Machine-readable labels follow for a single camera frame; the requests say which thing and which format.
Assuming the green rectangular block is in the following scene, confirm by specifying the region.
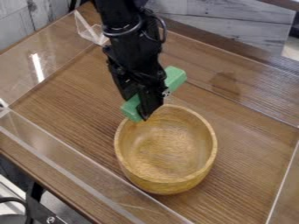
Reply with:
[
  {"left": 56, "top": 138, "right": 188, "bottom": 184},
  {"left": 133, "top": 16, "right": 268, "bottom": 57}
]
[{"left": 120, "top": 66, "right": 186, "bottom": 123}]

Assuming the brown wooden bowl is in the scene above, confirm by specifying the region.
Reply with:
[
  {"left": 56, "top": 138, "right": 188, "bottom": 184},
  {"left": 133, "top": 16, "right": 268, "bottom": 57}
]
[{"left": 113, "top": 104, "right": 218, "bottom": 195}]

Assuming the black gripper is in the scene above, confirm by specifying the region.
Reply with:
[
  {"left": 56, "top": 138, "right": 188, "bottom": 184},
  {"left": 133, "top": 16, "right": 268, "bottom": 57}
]
[{"left": 102, "top": 29, "right": 166, "bottom": 121}]

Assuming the black cable under table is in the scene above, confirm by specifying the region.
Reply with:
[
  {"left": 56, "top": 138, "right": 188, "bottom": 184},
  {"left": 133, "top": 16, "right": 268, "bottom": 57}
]
[{"left": 0, "top": 197, "right": 36, "bottom": 224}]

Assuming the clear acrylic tray wall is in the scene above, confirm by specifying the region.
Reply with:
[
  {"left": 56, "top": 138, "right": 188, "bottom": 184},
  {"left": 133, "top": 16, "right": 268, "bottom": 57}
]
[{"left": 0, "top": 16, "right": 299, "bottom": 224}]

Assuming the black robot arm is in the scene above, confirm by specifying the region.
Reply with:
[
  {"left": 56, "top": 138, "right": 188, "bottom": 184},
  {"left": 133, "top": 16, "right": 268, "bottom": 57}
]
[{"left": 94, "top": 0, "right": 166, "bottom": 120}]

